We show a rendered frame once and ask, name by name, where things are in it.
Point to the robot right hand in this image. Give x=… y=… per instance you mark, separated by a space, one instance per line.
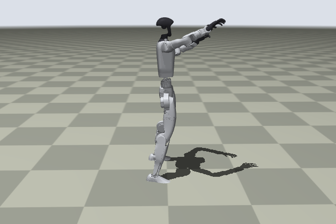
x=213 y=24

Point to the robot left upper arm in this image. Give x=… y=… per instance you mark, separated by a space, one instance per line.
x=177 y=51

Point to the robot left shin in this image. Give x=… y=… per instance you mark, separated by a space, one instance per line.
x=157 y=133

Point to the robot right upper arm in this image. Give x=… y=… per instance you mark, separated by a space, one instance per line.
x=168 y=46

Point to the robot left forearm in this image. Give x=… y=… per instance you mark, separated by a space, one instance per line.
x=184 y=48

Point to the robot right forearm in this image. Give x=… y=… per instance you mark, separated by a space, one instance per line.
x=198 y=34

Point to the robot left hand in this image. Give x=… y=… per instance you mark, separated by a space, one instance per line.
x=200 y=39

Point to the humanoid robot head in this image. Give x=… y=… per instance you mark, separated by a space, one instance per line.
x=165 y=22

